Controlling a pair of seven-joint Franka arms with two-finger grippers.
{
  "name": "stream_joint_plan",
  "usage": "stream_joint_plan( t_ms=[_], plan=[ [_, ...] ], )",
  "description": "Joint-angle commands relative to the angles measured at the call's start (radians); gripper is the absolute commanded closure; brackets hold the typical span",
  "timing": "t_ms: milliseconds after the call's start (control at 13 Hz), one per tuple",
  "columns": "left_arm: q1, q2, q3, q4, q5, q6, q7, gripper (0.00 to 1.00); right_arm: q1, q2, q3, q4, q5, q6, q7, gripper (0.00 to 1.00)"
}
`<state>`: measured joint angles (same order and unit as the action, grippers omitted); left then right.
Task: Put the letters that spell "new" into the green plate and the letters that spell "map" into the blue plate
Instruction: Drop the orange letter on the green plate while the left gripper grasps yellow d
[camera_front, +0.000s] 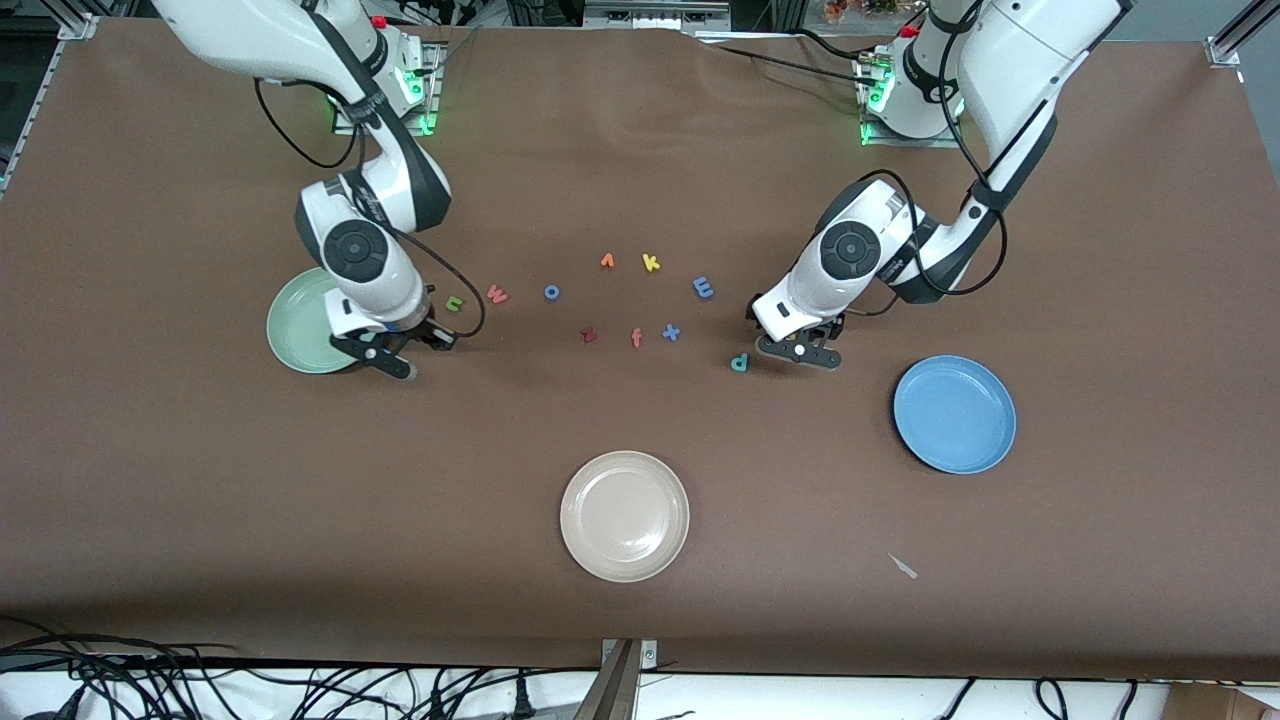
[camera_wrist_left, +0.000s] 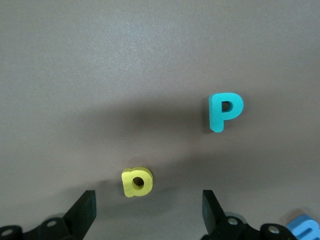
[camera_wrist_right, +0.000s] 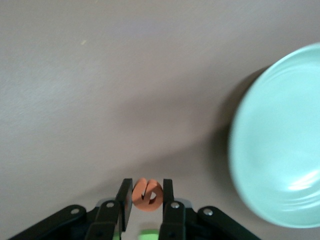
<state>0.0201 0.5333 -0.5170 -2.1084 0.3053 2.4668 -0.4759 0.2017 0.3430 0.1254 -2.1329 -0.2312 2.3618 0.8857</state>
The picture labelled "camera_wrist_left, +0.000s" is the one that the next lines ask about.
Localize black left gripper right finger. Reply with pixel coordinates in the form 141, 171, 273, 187
201, 189, 298, 240

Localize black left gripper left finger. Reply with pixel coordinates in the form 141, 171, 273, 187
0, 189, 97, 240

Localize yellow foam letter D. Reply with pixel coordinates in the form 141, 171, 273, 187
121, 166, 154, 198

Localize blue foam letter E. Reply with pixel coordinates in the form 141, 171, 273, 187
286, 214, 320, 240

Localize teal foam letter P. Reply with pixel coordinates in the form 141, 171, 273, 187
208, 92, 245, 133

